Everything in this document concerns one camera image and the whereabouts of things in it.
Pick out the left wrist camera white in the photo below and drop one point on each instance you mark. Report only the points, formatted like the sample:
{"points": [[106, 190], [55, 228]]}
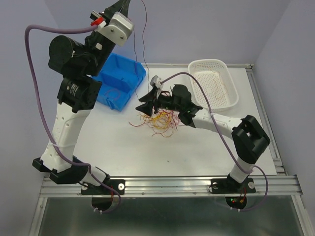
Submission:
{"points": [[118, 30]]}

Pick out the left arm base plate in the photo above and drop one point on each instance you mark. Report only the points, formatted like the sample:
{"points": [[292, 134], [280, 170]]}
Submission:
{"points": [[116, 184]]}

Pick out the white perforated basket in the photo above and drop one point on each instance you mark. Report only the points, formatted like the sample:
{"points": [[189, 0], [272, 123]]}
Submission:
{"points": [[213, 77]]}

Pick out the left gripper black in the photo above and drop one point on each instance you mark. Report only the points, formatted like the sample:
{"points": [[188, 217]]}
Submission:
{"points": [[115, 8]]}

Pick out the aluminium front rail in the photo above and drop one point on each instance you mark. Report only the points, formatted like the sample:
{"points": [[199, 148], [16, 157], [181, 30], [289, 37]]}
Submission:
{"points": [[138, 187]]}

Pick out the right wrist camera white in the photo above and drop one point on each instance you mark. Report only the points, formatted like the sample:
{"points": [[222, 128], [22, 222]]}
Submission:
{"points": [[156, 83]]}

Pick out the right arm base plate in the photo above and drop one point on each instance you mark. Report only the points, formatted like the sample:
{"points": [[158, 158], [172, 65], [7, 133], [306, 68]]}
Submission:
{"points": [[230, 186]]}

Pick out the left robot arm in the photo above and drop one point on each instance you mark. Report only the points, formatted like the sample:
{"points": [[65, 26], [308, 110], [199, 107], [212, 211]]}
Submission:
{"points": [[79, 55]]}

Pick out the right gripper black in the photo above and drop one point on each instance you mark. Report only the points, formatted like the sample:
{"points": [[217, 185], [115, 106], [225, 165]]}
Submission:
{"points": [[147, 107]]}

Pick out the blue plastic bin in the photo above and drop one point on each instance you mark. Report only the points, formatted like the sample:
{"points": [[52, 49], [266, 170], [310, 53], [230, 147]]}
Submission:
{"points": [[120, 78]]}

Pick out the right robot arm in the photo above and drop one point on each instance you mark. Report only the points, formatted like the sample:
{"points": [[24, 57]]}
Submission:
{"points": [[249, 138]]}

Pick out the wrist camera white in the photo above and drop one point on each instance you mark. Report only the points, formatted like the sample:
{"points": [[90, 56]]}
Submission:
{"points": [[118, 30], [156, 83]]}

